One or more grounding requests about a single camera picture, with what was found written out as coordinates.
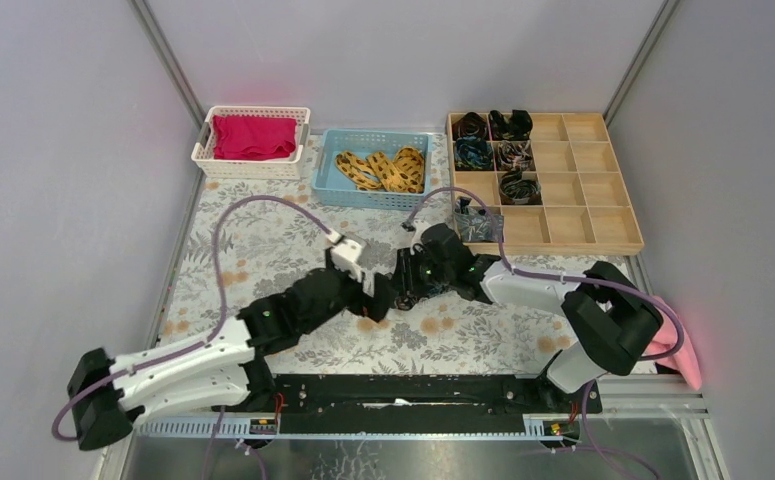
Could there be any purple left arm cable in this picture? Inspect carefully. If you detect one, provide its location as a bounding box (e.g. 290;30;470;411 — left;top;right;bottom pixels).
50;195;335;442

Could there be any blue floral rolled tie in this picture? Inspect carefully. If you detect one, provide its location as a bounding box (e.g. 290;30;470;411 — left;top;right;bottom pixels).
454;138;494;171

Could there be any white plastic basket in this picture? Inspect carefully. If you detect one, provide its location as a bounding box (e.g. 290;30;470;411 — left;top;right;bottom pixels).
191;105;311;180

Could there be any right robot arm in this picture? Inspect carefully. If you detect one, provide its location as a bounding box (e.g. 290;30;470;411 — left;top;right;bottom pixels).
391;223;664;412

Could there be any brown paisley rolled tie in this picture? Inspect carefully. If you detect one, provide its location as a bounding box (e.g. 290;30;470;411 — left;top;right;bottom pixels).
495;140;536;171

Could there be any yellow insect pattern tie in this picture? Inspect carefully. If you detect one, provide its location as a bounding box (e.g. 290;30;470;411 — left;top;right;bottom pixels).
334;146;426;194

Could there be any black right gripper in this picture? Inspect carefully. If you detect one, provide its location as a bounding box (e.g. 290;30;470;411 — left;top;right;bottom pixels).
387;247;454;298

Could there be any dark grey rolled tie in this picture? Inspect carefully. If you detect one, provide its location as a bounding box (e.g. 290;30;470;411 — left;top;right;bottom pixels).
498;171;542;206

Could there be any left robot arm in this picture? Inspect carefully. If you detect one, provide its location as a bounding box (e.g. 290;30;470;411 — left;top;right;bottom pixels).
67;268;397;451

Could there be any dark floral pattern tie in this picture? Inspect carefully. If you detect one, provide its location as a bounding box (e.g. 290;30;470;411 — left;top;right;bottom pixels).
394;292;427;311

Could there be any black floral rolled tie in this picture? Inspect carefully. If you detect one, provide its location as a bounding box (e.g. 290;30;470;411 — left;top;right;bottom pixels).
488;109;533;141

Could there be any magenta cloth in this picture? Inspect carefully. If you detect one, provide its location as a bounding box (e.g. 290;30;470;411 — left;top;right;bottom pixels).
212;116;297;161

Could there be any light blue plastic basket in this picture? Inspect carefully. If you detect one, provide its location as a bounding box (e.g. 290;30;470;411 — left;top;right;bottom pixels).
312;128;434;211

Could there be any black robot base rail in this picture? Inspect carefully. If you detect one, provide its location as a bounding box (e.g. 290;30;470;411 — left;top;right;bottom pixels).
227;372;604;439

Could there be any dark red rolled tie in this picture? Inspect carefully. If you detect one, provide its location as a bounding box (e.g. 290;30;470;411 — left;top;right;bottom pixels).
451;112;490;141

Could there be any grey leaf pattern tie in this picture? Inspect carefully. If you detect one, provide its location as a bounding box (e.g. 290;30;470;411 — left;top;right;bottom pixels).
453;196;504;243

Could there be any wooden compartment organizer tray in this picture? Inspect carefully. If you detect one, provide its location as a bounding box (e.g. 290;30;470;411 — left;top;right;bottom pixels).
446;112;644;255

